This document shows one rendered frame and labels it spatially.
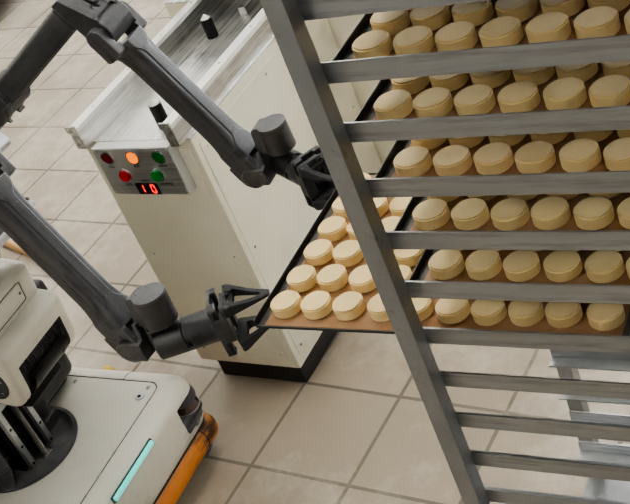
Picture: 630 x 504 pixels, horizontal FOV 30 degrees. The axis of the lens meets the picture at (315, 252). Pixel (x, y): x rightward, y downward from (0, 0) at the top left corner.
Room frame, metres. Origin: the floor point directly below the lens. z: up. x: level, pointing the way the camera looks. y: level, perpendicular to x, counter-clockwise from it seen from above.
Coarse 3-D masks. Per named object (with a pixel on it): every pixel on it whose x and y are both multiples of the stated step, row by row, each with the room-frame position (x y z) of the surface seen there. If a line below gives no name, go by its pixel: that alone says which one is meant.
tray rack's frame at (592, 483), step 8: (592, 480) 1.64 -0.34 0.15; (600, 480) 1.63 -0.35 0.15; (608, 480) 1.62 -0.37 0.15; (616, 480) 1.61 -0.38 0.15; (592, 488) 1.62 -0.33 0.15; (600, 488) 1.61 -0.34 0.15; (608, 488) 1.60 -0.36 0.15; (616, 488) 1.59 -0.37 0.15; (624, 488) 1.59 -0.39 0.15; (584, 496) 1.61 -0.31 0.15; (592, 496) 1.60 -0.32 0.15; (600, 496) 1.59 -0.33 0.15; (608, 496) 1.58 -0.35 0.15; (616, 496) 1.58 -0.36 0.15; (624, 496) 1.57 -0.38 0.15
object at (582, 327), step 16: (288, 288) 1.57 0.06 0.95; (544, 304) 1.28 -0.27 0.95; (624, 304) 1.21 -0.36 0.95; (272, 320) 1.50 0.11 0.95; (288, 320) 1.49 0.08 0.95; (304, 320) 1.47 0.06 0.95; (320, 320) 1.45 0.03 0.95; (336, 320) 1.44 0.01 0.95; (352, 320) 1.42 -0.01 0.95; (368, 320) 1.41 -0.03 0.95; (432, 320) 1.35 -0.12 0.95; (464, 320) 1.32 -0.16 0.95; (544, 320) 1.25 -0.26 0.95; (624, 320) 1.18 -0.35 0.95
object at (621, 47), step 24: (480, 48) 1.18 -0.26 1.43; (504, 48) 1.16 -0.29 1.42; (528, 48) 1.14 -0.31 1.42; (552, 48) 1.13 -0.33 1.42; (576, 48) 1.11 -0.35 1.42; (600, 48) 1.09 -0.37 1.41; (624, 48) 1.08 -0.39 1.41; (336, 72) 1.30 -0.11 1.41; (360, 72) 1.28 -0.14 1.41; (384, 72) 1.26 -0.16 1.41; (408, 72) 1.24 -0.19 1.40; (432, 72) 1.22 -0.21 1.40; (456, 72) 1.20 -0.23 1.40
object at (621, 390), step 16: (448, 384) 1.30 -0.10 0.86; (464, 384) 1.29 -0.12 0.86; (480, 384) 1.27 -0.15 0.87; (496, 384) 1.26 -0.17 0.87; (512, 384) 1.24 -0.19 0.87; (528, 384) 1.22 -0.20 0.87; (544, 384) 1.21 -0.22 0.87; (560, 384) 1.19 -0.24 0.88; (576, 384) 1.18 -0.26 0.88; (592, 384) 1.17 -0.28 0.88; (608, 384) 1.15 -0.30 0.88; (624, 384) 1.14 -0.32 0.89
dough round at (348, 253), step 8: (352, 240) 1.59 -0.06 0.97; (336, 248) 1.59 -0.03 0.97; (344, 248) 1.58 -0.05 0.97; (352, 248) 1.57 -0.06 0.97; (336, 256) 1.57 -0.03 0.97; (344, 256) 1.56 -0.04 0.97; (352, 256) 1.55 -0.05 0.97; (360, 256) 1.56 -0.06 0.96; (344, 264) 1.56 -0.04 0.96; (352, 264) 1.55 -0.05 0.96
